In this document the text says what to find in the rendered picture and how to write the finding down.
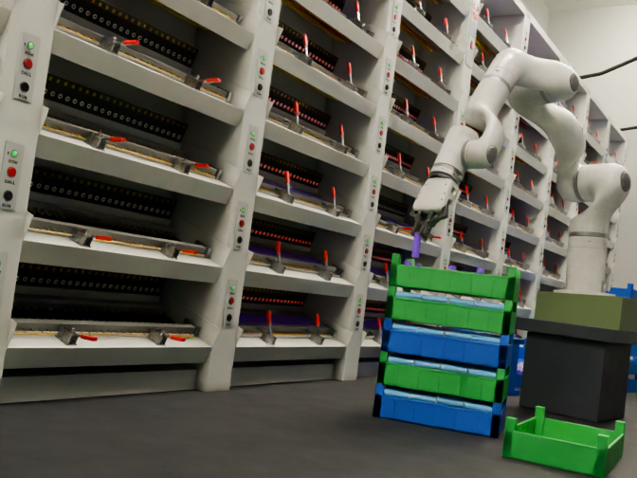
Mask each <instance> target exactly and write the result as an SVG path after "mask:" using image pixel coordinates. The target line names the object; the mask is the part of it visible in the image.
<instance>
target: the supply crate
mask: <svg viewBox="0 0 637 478"><path fill-rule="evenodd" d="M401 256H402V255H401V254H397V253H393V254H392V257H391V271H390V278H389V285H392V286H397V287H402V288H409V289H416V290H424V291H431V292H439V293H446V294H454V295H462V296H469V297H477V298H485V299H492V300H500V301H505V300H506V301H513V302H516V303H517V302H518V301H519V285H520V276H521V271H518V268H517V267H508V273H507V277H506V276H498V275H489V274H481V273H473V272H464V271H457V270H448V269H439V268H432V267H416V266H415V265H414V259H408V258H407V259H406V261H407V260H411V261H412V263H411V266H408V265H400V264H401Z"/></svg>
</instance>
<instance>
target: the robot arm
mask: <svg viewBox="0 0 637 478"><path fill-rule="evenodd" d="M578 87H579V80H578V76H577V75H576V73H575V72H574V71H573V70H572V69H571V68H570V67H568V66H567V65H565V64H563V63H560V62H557V61H553V60H547V59H542V58H537V57H534V56H531V55H528V54H526V53H524V52H523V51H521V50H519V49H516V48H506V49H505V50H503V51H501V52H500V53H499V54H498V55H497V56H496V57H495V59H494V60H493V62H492V63H491V65H490V66H489V67H488V69H487V71H486V72H485V74H484V76H483V77H482V80H481V81H480V83H479V85H478V86H477V88H476V90H475V91H474V93H473V95H472V97H471V98H470V100H469V102H468V103H467V105H466V107H465V109H464V121H465V122H466V123H467V124H468V125H469V126H471V127H473V128H476V129H479V130H482V131H484V132H483V134H482V136H481V137H480V138H479V136H478V134H477V133H476V132H475V131H474V130H472V129H471V128H469V127H466V126H463V125H454V126H452V127H451V128H450V129H449V132H448V134H447V136H446V139H445V142H444V144H443V146H442V148H441V150H440V153H439V155H438V156H437V158H436V160H435V162H434V165H433V167H432V169H431V171H430V173H429V176H430V178H429V179H428V180H427V182H426V183H425V185H424V186H423V188H422V189H421V191H420V192H419V194H418V195H417V197H416V199H415V202H414V204H413V207H412V208H413V210H412V211H411V212H410V213H409V215H410V216H411V217H412V218H414V221H415V224H414V227H413V229H412V231H411V233H410V234H411V235H412V236H413V237H414V233H415V232H416V231H418V232H419V233H418V234H419V235H420V236H421V237H422V238H423V239H424V240H425V241H427V239H428V236H429V234H430V232H431V229H432V228H434V227H435V226H436V224H437V223H438V222H440V221H441V220H444V219H447V218H448V217H449V216H450V215H451V213H452V210H453V208H454V205H455V202H456V199H457V195H458V190H459V185H460V183H461V181H462V179H463V176H464V173H465V172H466V171H467V170H469V169H486V168H488V167H490V166H491V165H492V164H493V163H494V162H495V161H496V159H497V157H498V155H499V154H500V152H501V149H502V146H503V143H504V139H505V137H504V131H503V128H502V126H501V123H500V121H499V120H498V118H497V115H498V113H499V112H500V110H501V108H502V107H503V105H504V103H505V102H506V100H507V99H508V101H509V103H510V105H511V106H512V108H513V109H514V110H515V111H516V112H517V113H518V114H519V115H521V116H522V117H524V118H526V119H527V120H529V121H531V122H532V123H534V124H536V125H537V126H538V127H539V128H541V129H542V130H543V131H544V133H545V134H546V136H547V137H548V139H549V140H550V142H551V144H552V146H553V147H554V150H555V154H556V158H557V166H558V167H557V178H556V187H557V190H558V193H559V194H560V196H561V197H562V198H564V199H565V200H567V201H570V202H592V204H591V205H590V206H589V207H588V208H587V209H586V210H585V211H583V212H581V213H580V214H578V215H577V216H575V217H574V218H573V219H572V220H571V222H570V226H569V238H568V252H567V266H566V282H565V290H554V292H558V293H573V294H588V295H603V296H616V295H615V294H609V293H605V292H606V291H610V283H605V279H606V263H607V247H608V232H609V224H610V219H611V218H612V216H613V214H614V213H615V212H616V210H617V209H618V208H619V207H620V206H621V205H622V203H623V202H624V201H625V199H626V198H627V196H628V194H629V191H630V186H631V180H630V175H629V173H628V170H627V169H626V168H625V167H623V166H622V165H619V164H616V163H604V164H592V165H581V164H580V163H579V162H578V159H579V158H581V157H582V156H583V154H584V152H585V149H586V139H585V136H584V134H583V131H582V129H581V127H580V125H579V123H578V121H577V119H576V118H575V116H574V115H573V114H572V113H571V112H569V111H568V110H566V109H564V108H562V107H560V106H558V105H555V102H560V101H566V100H568V99H570V98H571V97H572V96H574V95H575V93H576V92H577V90H578ZM421 218H422V219H421ZM426 220H427V222H426Z"/></svg>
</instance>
